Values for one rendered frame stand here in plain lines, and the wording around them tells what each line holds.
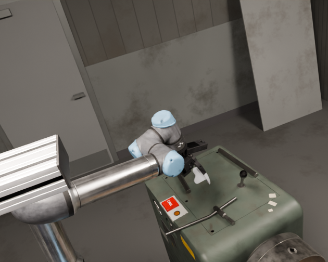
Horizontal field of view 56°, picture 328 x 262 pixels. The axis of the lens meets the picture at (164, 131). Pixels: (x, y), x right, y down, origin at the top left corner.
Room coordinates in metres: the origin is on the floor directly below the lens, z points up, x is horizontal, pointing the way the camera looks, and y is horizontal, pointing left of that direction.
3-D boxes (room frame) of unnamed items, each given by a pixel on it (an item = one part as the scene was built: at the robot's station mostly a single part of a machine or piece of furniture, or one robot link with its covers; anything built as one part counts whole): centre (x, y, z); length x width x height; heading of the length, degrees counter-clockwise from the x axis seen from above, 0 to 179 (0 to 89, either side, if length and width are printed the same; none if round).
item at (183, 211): (1.00, 0.05, 1.23); 0.13 x 0.08 x 0.06; 19
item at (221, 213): (0.88, -0.15, 1.27); 0.12 x 0.02 x 0.02; 24
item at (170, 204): (1.02, 0.06, 1.26); 0.06 x 0.06 x 0.02; 19
